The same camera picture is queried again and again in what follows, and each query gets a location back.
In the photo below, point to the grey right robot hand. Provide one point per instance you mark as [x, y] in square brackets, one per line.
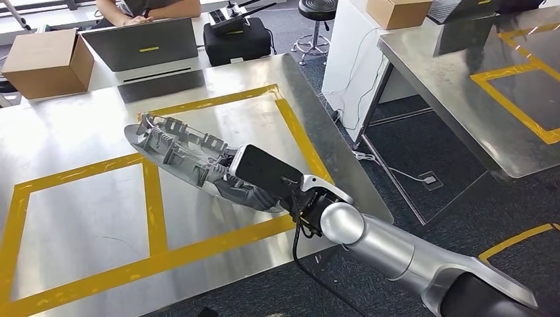
[249, 197]

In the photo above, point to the grey plastic wheel hubcap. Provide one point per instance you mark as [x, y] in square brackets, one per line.
[175, 148]

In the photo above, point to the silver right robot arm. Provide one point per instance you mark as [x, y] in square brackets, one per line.
[385, 249]

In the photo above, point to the stainless steel workbench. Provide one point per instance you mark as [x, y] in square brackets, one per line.
[78, 131]
[437, 87]

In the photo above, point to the black carrying case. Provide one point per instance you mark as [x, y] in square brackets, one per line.
[236, 43]

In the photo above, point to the white cabinet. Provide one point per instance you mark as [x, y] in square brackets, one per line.
[345, 52]

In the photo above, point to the floor power socket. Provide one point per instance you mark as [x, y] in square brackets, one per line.
[431, 180]

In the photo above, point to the grey laptop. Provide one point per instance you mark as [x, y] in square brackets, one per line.
[140, 43]

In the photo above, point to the black stool chrome base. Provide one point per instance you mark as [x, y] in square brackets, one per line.
[317, 8]

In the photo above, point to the person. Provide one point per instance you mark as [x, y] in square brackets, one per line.
[131, 8]

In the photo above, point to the brown cardboard box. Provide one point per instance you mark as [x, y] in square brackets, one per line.
[43, 61]
[396, 13]

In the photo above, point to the dark grey flat device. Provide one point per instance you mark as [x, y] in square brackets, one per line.
[459, 8]

